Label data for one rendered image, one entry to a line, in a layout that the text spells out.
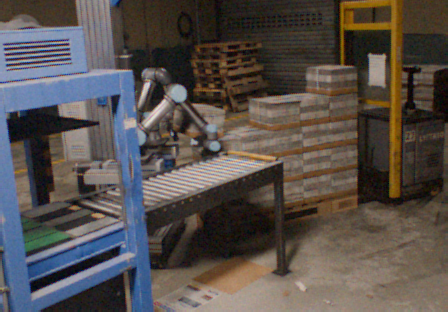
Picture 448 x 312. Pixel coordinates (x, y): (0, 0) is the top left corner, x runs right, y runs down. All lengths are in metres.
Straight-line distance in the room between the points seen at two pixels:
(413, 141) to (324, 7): 6.88
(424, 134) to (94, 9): 3.12
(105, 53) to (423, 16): 7.72
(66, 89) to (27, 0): 8.58
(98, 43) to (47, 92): 1.93
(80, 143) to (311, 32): 8.39
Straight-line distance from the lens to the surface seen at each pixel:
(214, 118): 4.32
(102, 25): 4.12
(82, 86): 2.32
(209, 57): 10.98
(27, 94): 2.20
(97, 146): 4.26
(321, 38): 11.86
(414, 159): 5.35
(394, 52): 4.97
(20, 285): 2.33
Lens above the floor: 1.74
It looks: 12 degrees down
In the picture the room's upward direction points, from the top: 3 degrees counter-clockwise
